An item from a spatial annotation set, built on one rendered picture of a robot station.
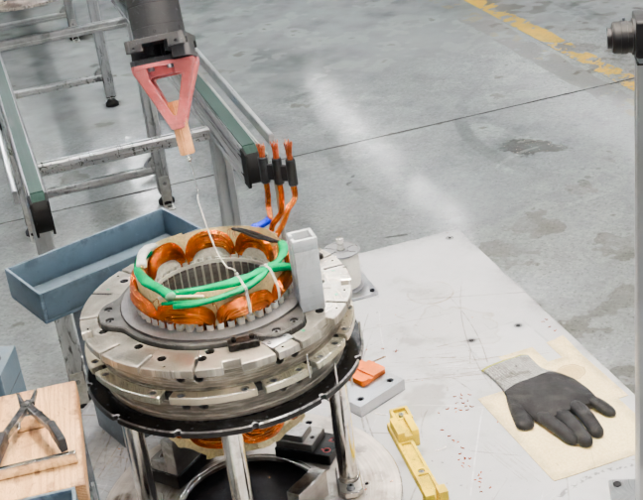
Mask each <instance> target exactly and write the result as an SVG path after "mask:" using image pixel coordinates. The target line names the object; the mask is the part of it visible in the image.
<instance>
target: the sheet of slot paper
mask: <svg viewBox="0 0 643 500"><path fill-rule="evenodd" d="M547 343H548V344H549V345H550V346H551V347H552V348H553V349H554V350H555V351H556V352H557V353H558V354H560V355H561V356H562V357H561V358H558V359H555V360H551V361H547V360H546V359H545V358H544V357H543V356H542V355H541V354H540V353H539V352H537V351H536V350H535V349H534V348H533V347H529V348H526V349H523V350H519V351H516V352H513V353H510V354H506V355H503V356H500V357H499V358H500V359H501V360H505V359H508V358H512V357H515V356H517V355H520V354H527V355H529V356H530V357H531V358H532V359H533V360H534V361H535V362H536V363H537V364H538V365H539V366H540V367H542V368H544V369H547V370H552V371H556V372H560V373H563V374H565V375H568V376H570V377H573V378H575V379H576V380H578V381H579V382H581V383H582V384H583V385H585V386H586V388H588V389H589V390H590V391H591V392H592V393H593V394H594V395H595V396H596V397H598V398H600V399H602V400H604V401H605V402H607V403H608V404H610V405H611V406H612V407H613V408H614V409H615V411H616V415H615V417H607V416H606V415H604V414H603V413H601V412H600V411H598V410H597V409H595V408H592V409H590V410H591V411H592V412H593V413H594V415H595V416H596V418H597V419H598V421H599V422H600V424H601V425H602V427H603V430H604V435H603V437H600V438H595V437H592V442H593V444H592V446H590V447H581V446H580V445H579V444H576V445H570V444H567V443H566V442H564V441H563V440H562V439H560V438H559V437H558V436H556V435H555V434H554V433H552V432H551V431H550V430H548V429H547V428H546V427H544V426H543V425H541V424H539V423H538V422H536V421H534V420H533V421H534V423H535V425H534V427H533V428H532V429H531V430H528V431H521V430H519V429H517V428H516V426H515V423H514V421H513V419H512V416H511V413H510V411H509V408H508V404H507V400H506V396H505V394H504V391H501V392H498V393H495V394H492V395H488V396H485V397H482V398H479V399H478V400H479V402H480V403H481V404H482V405H483V406H484V407H485V408H486V409H487V410H488V411H489V412H490V413H491V415H492V416H493V417H494V418H495V419H496V420H497V421H498V422H499V423H500V424H501V425H502V427H503V428H504V429H505V430H506V431H507V432H508V433H509V434H510V435H511V436H513V437H514V439H515V440H516V441H517V442H518V443H519V444H520V445H521V446H522V447H523V448H524V449H525V450H526V452H527V453H528V454H529V455H530V456H531V457H532V458H533V459H534V460H535V461H536V462H537V464H538V465H539V466H540V467H541V468H542V469H543V470H544V471H545V472H546V473H547V474H548V475H549V476H550V477H551V478H552V479H553V480H554V481H557V480H560V479H564V478H567V477H570V476H573V475H576V474H579V473H582V472H585V471H588V470H591V469H594V468H597V467H600V466H603V465H605V464H608V463H611V462H614V461H617V460H620V459H623V458H626V457H629V456H632V455H635V413H634V412H633V411H632V410H630V409H629V408H628V407H627V406H626V405H625V404H624V403H623V402H621V401H620V400H619V399H620V398H623V397H626V396H628V395H627V394H626V393H625V392H624V391H623V390H622V389H621V388H619V387H618V386H617V385H616V384H615V383H614V382H613V381H611V380H610V379H609V378H608V377H607V376H606V375H605V374H604V373H602V372H601V371H600V370H599V369H598V368H597V367H596V366H594V365H593V364H592V363H591V362H590V361H589V360H587V359H586V358H585V357H584V356H583V355H582V354H581V353H580V352H579V351H578V350H577V349H576V348H575V347H574V346H573V345H572V344H571V343H570V342H569V341H568V340H567V339H566V338H565V337H564V336H563V335H561V336H559V337H557V338H556V339H554V340H551V341H548V342H547Z"/></svg>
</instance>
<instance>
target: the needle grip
mask: <svg viewBox="0 0 643 500"><path fill-rule="evenodd" d="M178 106H179V101H178V100H176V101H172V102H168V107H169V109H170V110H171V112H172V113H173V115H177V114H178ZM174 131H175V135H176V139H177V143H178V146H179V150H180V154H181V155H182V156H185V155H189V154H193V153H194V152H195V149H194V145H193V139H192V135H191V131H190V127H189V123H188V119H187V120H186V126H185V128H182V129H177V130H174Z"/></svg>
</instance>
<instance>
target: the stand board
mask: <svg viewBox="0 0 643 500"><path fill-rule="evenodd" d="M37 391H38V394H37V399H36V404H35V405H34V406H36V407H37V408H38V409H39V410H40V411H43V413H44V414H45V415H46V416H47V417H48V418H50V419H51V420H54V421H55V422H56V423H57V425H58V426H59V428H60V430H61V431H62V433H63V434H64V437H65V439H66V443H67V447H68V450H67V451H70V450H75V451H76V455H77V459H78V463H77V464H72V465H68V466H64V467H59V468H55V469H50V470H46V471H42V472H37V473H33V474H29V475H24V476H20V477H15V478H11V479H7V480H2V481H0V500H18V499H23V498H27V497H31V496H36V495H40V494H44V493H49V492H53V491H57V490H62V489H66V488H70V487H75V490H76V494H77V498H78V500H90V494H89V484H88V475H87V466H86V456H85V447H84V438H83V429H82V419H81V410H80V401H79V395H78V391H77V387H76V383H75V381H70V382H66V383H61V384H58V385H53V386H48V387H44V388H39V389H37ZM33 392H34V390H30V391H26V392H21V393H19V394H20V395H21V397H22V399H23V400H24V401H25V400H28V399H31V397H32V394H33ZM19 408H20V406H19V403H18V399H17V396H16V394H12V395H7V396H3V397H0V432H3V431H4V429H5V428H6V427H7V425H8V424H9V422H10V421H11V420H12V418H13V417H14V415H15V414H16V413H17V411H18V410H19ZM57 453H61V451H60V450H59V448H58V446H57V445H56V443H55V442H54V440H53V438H52V437H51V435H50V432H49V431H48V430H47V429H46V428H42V429H38V430H33V431H29V432H24V433H20V434H18V433H17V429H16V430H15V431H14V433H13V434H12V435H11V437H10V438H9V445H8V448H7V450H6V452H5V455H4V457H3V459H2V462H1V464H0V466H4V465H9V464H13V463H18V462H22V461H26V460H31V459H35V458H40V457H44V456H48V455H53V454H57Z"/></svg>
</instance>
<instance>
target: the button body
mask: <svg viewBox="0 0 643 500"><path fill-rule="evenodd" d="M0 357H1V358H0V397H3V396H7V395H12V394H16V393H21V392H26V391H27V389H26V385H25V381H24V377H23V374H22V370H21V366H20V362H19V358H18V354H17V351H16V347H15V345H11V346H0Z"/></svg>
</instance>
